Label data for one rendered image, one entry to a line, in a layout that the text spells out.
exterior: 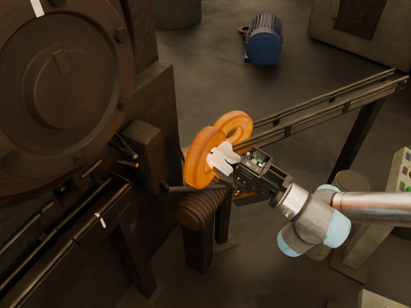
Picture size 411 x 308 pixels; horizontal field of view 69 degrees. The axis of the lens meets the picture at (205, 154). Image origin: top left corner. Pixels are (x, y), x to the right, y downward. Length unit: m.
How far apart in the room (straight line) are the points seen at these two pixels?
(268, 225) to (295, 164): 0.48
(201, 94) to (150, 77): 1.46
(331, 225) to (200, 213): 0.46
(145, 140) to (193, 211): 0.30
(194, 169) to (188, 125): 1.43
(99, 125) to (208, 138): 0.24
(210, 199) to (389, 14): 2.32
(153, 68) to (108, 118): 0.45
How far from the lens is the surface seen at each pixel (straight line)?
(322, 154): 2.03
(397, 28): 2.99
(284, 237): 0.79
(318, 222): 0.68
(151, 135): 0.84
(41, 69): 0.44
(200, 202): 1.02
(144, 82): 0.93
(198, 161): 0.66
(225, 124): 0.92
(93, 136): 0.55
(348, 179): 1.20
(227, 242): 1.53
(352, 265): 1.60
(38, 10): 0.44
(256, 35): 2.58
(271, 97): 2.40
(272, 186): 0.66
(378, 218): 0.78
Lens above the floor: 1.36
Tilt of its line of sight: 46 degrees down
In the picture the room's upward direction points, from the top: straight up
